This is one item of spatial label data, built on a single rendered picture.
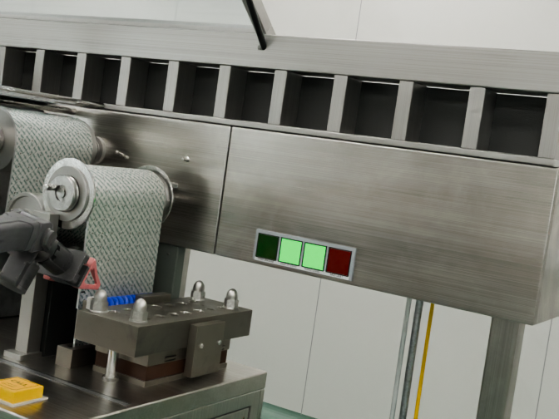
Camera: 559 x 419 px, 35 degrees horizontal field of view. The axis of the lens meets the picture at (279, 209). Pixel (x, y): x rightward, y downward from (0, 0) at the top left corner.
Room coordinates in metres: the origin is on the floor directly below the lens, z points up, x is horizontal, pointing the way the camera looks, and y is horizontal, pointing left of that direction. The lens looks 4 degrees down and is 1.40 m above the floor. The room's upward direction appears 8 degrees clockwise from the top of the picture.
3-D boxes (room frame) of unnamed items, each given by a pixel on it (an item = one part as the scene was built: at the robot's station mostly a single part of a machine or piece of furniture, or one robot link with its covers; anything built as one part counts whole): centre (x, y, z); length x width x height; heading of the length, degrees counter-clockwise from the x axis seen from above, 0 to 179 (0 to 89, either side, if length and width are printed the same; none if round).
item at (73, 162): (1.81, 0.44, 1.25); 0.15 x 0.01 x 0.15; 59
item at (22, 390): (1.53, 0.42, 0.91); 0.07 x 0.07 x 0.02; 59
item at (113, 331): (1.86, 0.20, 1.00); 0.40 x 0.16 x 0.06; 149
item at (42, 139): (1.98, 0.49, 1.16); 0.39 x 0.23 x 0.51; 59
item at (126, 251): (1.88, 0.32, 1.11); 0.23 x 0.01 x 0.18; 149
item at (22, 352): (1.79, 0.49, 1.05); 0.06 x 0.05 x 0.31; 149
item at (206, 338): (1.82, 0.11, 0.96); 0.10 x 0.03 x 0.11; 149
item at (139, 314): (1.70, 0.24, 1.05); 0.04 x 0.04 x 0.04
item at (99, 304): (1.74, 0.33, 1.05); 0.04 x 0.04 x 0.04
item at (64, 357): (1.89, 0.32, 0.92); 0.28 x 0.04 x 0.04; 149
